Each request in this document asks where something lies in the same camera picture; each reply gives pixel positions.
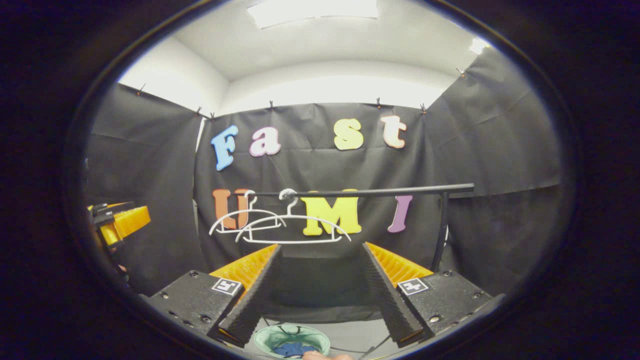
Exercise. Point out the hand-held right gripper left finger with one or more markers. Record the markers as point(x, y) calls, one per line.
point(255, 300)

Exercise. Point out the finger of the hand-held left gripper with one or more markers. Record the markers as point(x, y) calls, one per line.
point(117, 205)
point(127, 222)

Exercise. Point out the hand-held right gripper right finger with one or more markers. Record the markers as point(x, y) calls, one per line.
point(387, 300)

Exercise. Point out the mint green laundry hamper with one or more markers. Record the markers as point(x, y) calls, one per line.
point(270, 337)

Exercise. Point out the black clothes rack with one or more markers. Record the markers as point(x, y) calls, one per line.
point(400, 190)

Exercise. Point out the black backdrop cloth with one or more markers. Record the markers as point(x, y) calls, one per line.
point(500, 150)

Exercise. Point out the small ceiling light panel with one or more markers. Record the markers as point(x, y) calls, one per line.
point(478, 46)

